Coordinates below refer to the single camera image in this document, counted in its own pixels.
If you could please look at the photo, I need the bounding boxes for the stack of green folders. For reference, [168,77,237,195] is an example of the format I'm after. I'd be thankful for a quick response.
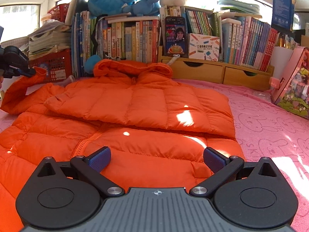
[217,0,263,19]

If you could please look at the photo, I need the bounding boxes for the clear plastic bag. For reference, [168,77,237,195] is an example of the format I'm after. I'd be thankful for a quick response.
[250,90,272,101]

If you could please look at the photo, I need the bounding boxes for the row of thin green books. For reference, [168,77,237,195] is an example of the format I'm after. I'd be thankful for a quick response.
[159,5,222,37]

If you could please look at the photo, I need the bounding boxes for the white coiled cable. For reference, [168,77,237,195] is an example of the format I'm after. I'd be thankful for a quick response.
[166,54,181,66]

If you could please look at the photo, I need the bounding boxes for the orange puffer jacket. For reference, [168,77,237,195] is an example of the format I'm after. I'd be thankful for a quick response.
[0,59,247,232]

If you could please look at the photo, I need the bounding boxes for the wooden drawer organizer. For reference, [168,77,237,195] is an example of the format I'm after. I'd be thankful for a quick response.
[160,45,275,91]

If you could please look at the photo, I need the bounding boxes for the black photo phone box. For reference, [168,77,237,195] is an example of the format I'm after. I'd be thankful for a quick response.
[164,16,190,59]

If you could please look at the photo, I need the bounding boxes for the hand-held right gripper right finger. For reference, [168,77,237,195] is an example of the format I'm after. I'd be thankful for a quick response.
[189,147,280,197]

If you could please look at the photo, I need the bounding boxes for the pink triangular toy bag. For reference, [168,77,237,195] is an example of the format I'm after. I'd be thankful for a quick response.
[270,45,309,119]

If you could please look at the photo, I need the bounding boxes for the blue cardboard box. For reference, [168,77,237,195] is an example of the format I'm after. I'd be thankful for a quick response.
[271,0,298,32]

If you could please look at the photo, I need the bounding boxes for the row of tall picture books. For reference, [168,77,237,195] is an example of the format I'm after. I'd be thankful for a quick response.
[71,10,161,78]

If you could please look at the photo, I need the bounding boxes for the grey folder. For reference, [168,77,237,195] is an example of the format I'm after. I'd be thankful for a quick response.
[65,0,89,26]

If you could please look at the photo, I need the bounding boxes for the large red plastic basket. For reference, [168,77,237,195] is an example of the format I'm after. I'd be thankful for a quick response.
[27,48,73,83]

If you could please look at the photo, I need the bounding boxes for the blue pompom ball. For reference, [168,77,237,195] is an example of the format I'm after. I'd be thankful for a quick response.
[84,54,103,74]

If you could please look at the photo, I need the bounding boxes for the row of purple red books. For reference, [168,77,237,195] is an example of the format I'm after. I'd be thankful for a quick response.
[220,16,278,72]

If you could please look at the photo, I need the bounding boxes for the stack of paper workbooks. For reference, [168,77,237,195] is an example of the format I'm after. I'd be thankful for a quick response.
[25,20,73,60]

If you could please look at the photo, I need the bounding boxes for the black strap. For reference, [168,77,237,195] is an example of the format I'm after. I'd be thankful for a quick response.
[92,14,107,59]

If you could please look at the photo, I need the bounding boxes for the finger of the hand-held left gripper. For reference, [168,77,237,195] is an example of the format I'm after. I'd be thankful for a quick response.
[18,68,37,78]

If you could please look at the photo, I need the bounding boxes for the small red plastic basket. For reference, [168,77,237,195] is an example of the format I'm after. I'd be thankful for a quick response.
[47,3,71,23]

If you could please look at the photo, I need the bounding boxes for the white printed cardboard box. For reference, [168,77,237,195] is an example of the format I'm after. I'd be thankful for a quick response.
[188,32,221,62]

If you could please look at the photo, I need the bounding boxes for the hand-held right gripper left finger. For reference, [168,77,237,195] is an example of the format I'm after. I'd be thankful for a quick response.
[36,146,125,198]

